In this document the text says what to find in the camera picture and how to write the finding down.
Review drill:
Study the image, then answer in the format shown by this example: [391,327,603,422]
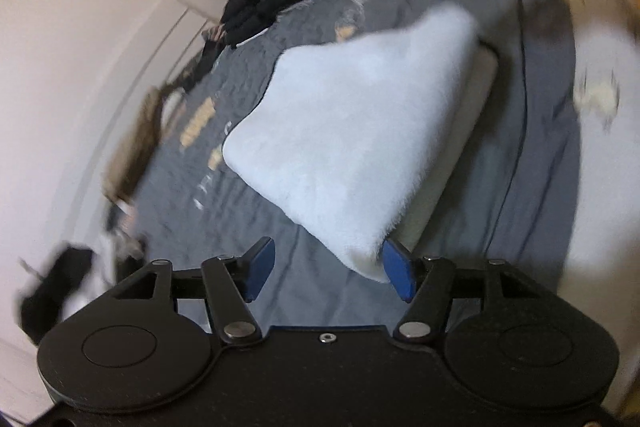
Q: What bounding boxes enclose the white headboard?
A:
[55,0,221,248]

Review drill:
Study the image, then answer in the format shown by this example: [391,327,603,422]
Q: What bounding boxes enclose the grey quilted bedspread fish print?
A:
[107,0,583,328]

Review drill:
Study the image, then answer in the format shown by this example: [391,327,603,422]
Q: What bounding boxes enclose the white fleece throw black trim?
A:
[221,3,501,285]

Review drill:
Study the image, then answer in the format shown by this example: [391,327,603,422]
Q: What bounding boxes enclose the black crumpled garment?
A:
[17,246,103,345]

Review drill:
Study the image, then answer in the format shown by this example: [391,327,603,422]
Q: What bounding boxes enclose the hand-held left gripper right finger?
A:
[381,240,547,348]

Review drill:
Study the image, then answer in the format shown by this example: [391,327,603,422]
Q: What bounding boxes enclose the stack of brown folded clothes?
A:
[101,84,168,205]

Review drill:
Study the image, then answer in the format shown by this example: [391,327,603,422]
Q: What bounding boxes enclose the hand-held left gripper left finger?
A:
[111,236,277,348]

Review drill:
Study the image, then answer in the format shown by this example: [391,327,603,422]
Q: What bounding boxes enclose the dark crumpled clothes by headboard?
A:
[165,22,226,92]

